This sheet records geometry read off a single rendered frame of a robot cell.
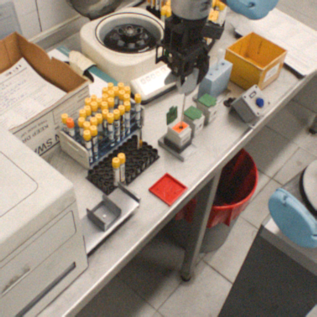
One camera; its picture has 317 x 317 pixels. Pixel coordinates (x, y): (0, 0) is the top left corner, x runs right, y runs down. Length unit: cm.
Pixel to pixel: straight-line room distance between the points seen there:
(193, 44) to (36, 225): 44
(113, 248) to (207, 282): 99
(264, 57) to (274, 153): 105
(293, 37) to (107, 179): 85
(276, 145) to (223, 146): 129
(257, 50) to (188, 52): 58
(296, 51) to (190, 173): 62
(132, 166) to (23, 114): 30
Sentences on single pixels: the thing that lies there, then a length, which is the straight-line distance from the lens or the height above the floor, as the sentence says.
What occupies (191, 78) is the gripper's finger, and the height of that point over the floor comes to 113.
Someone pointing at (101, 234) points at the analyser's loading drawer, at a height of 92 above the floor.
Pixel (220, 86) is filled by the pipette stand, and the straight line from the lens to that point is 122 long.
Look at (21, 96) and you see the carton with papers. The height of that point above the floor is 94.
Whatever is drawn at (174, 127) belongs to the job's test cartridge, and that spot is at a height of 95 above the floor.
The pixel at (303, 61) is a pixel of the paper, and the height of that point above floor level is 89.
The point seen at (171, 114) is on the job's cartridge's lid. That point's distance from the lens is 104.
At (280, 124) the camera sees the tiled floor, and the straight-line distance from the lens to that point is 251.
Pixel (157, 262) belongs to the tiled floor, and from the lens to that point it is 189.
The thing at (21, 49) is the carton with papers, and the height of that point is 98.
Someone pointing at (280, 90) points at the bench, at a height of 87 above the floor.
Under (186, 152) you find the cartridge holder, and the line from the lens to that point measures 107.
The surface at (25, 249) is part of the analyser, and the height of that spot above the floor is 111.
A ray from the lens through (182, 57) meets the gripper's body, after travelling 81.
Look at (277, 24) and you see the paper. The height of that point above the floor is 89.
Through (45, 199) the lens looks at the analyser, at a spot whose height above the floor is 117.
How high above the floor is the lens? 171
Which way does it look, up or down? 50 degrees down
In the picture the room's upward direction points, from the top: 5 degrees clockwise
